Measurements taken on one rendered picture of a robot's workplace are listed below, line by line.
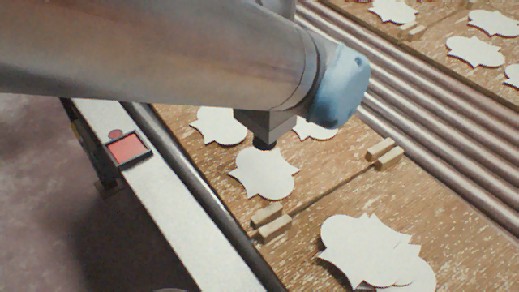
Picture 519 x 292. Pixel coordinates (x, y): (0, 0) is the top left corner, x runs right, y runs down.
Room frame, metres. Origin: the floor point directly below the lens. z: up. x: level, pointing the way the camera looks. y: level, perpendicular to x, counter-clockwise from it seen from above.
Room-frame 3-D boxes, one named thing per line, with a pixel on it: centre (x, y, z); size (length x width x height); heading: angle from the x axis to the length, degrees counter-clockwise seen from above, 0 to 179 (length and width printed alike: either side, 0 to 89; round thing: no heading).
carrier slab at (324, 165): (0.60, -0.01, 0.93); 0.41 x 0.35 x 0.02; 34
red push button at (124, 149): (0.53, 0.27, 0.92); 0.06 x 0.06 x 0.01; 37
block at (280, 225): (0.34, -0.02, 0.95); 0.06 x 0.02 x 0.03; 125
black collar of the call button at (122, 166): (0.53, 0.27, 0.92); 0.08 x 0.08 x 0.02; 37
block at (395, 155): (0.49, -0.24, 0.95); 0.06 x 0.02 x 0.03; 125
